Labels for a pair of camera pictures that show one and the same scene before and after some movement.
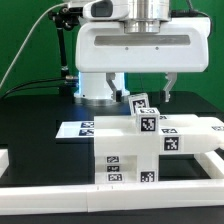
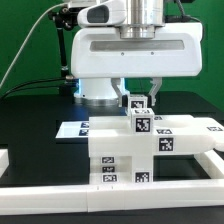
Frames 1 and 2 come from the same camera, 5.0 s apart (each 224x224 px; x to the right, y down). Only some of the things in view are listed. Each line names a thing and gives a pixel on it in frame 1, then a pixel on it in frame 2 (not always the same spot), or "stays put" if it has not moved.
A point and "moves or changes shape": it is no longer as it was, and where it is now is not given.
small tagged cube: x=148 y=120 moves or changes shape
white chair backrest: x=116 y=135 stays put
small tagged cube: x=138 y=101 stays put
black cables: x=30 y=88 stays put
